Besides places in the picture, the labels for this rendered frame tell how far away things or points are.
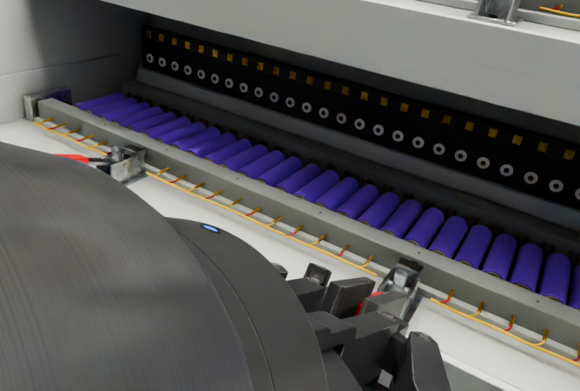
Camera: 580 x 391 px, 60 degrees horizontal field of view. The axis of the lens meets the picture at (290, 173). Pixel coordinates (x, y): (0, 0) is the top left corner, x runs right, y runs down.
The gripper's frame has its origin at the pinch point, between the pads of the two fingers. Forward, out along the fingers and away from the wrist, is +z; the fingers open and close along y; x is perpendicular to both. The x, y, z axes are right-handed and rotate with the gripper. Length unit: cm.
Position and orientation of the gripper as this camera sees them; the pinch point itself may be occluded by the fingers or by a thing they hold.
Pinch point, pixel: (362, 315)
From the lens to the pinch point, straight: 27.5
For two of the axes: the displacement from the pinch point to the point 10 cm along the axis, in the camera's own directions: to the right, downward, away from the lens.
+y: 8.5, 3.3, -4.1
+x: 3.6, -9.3, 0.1
